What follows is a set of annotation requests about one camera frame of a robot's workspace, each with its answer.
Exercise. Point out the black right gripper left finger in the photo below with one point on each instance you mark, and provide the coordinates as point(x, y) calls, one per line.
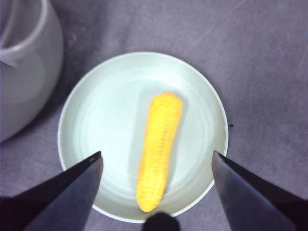
point(60, 202)

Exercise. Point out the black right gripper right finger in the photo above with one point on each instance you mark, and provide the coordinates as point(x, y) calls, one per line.
point(252, 204)

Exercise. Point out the yellow corn cob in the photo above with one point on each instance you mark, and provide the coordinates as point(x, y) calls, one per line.
point(158, 149)

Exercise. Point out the pale green round plate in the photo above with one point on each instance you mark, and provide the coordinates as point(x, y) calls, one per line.
point(108, 125)

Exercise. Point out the pale green electric steamer pot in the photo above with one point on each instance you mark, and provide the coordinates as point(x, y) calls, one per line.
point(29, 84)

